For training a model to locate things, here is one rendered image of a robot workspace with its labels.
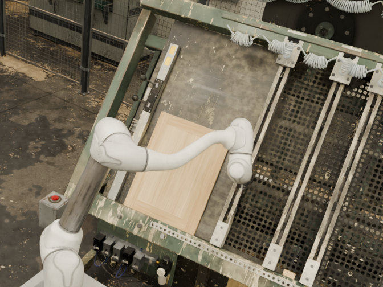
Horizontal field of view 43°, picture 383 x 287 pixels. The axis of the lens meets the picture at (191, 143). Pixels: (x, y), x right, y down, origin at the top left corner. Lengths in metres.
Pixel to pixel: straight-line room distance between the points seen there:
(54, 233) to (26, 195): 2.03
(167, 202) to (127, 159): 0.82
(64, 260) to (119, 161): 0.51
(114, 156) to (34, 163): 2.84
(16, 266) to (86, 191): 1.62
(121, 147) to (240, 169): 0.53
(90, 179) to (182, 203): 0.70
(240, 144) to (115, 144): 0.57
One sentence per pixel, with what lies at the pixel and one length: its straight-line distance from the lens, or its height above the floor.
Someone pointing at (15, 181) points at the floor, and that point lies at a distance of 4.42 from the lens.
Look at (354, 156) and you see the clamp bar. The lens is 2.53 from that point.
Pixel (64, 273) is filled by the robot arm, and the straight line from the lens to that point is 2.11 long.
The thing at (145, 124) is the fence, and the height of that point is 1.28.
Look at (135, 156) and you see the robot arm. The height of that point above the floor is 1.57.
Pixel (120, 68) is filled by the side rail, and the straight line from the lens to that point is 2.86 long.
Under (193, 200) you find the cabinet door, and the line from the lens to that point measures 2.60.
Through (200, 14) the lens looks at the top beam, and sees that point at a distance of 2.77.
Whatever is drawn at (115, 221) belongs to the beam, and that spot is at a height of 0.83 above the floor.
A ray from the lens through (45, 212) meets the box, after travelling 2.68.
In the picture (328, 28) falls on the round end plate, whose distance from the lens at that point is 3.02.
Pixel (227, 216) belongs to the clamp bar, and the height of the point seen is 1.03.
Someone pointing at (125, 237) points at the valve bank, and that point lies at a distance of 2.72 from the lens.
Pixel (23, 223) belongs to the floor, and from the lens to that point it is 3.98.
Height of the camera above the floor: 2.56
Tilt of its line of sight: 29 degrees down
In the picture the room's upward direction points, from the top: 11 degrees clockwise
